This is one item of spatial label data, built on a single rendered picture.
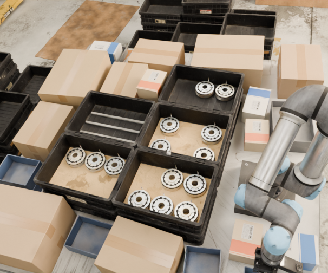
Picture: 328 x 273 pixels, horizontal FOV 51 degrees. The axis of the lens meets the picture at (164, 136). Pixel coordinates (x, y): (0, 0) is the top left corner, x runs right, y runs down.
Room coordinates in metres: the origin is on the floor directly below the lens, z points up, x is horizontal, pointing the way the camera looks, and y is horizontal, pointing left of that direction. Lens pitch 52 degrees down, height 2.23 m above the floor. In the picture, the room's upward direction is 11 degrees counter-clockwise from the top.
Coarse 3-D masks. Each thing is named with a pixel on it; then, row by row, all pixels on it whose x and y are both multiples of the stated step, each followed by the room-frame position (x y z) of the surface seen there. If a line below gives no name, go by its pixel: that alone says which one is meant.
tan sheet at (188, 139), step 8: (160, 120) 1.22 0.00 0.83; (184, 128) 1.13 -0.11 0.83; (192, 128) 1.12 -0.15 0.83; (200, 128) 1.11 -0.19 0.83; (152, 136) 1.12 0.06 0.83; (160, 136) 1.11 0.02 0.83; (168, 136) 1.10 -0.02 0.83; (176, 136) 1.09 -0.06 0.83; (184, 136) 1.08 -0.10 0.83; (192, 136) 1.07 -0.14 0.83; (200, 136) 1.06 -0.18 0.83; (176, 144) 1.04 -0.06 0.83; (184, 144) 1.03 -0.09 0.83; (192, 144) 1.02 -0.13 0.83; (200, 144) 1.01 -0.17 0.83; (216, 144) 0.99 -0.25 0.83; (176, 152) 0.99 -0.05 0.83; (184, 152) 0.98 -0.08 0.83; (192, 152) 0.97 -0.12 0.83; (216, 152) 0.95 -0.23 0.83; (216, 160) 0.90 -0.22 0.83
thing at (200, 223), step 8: (136, 152) 0.97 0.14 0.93; (152, 152) 0.95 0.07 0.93; (160, 152) 0.94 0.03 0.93; (184, 160) 0.87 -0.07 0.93; (192, 160) 0.86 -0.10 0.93; (128, 168) 0.88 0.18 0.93; (216, 168) 0.80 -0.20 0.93; (216, 176) 0.77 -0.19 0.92; (120, 184) 0.82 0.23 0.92; (208, 192) 0.69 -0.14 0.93; (112, 200) 0.74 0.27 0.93; (208, 200) 0.65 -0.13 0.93; (128, 208) 0.69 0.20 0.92; (136, 208) 0.68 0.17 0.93; (160, 216) 0.63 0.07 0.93; (168, 216) 0.62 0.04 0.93; (200, 216) 0.59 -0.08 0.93; (184, 224) 0.58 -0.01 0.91; (192, 224) 0.56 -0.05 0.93; (200, 224) 0.56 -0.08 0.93
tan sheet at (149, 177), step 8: (144, 168) 0.93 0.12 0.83; (152, 168) 0.92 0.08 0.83; (160, 168) 0.92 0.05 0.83; (136, 176) 0.90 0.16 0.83; (144, 176) 0.89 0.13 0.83; (152, 176) 0.88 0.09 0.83; (160, 176) 0.87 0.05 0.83; (184, 176) 0.85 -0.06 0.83; (136, 184) 0.85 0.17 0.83; (144, 184) 0.85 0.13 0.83; (152, 184) 0.84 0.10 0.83; (160, 184) 0.83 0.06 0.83; (208, 184) 0.78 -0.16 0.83; (128, 192) 0.82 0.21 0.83; (152, 192) 0.80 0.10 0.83; (160, 192) 0.79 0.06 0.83; (168, 192) 0.78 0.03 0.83; (176, 192) 0.77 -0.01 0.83; (184, 192) 0.77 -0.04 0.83; (176, 200) 0.73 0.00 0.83; (184, 200) 0.73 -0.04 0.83; (192, 200) 0.72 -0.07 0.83; (200, 200) 0.71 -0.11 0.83; (160, 208) 0.71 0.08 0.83; (200, 208) 0.67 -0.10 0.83
